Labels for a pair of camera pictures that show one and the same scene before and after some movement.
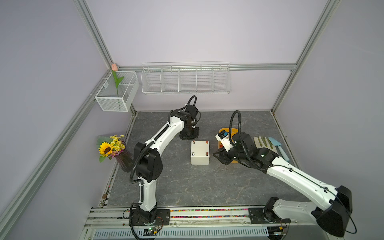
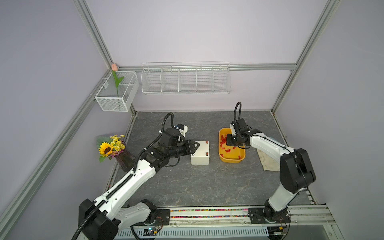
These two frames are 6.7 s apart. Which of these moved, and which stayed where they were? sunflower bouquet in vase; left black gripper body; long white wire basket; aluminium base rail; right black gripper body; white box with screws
Moved: right black gripper body; left black gripper body
Stayed: aluminium base rail; white box with screws; sunflower bouquet in vase; long white wire basket
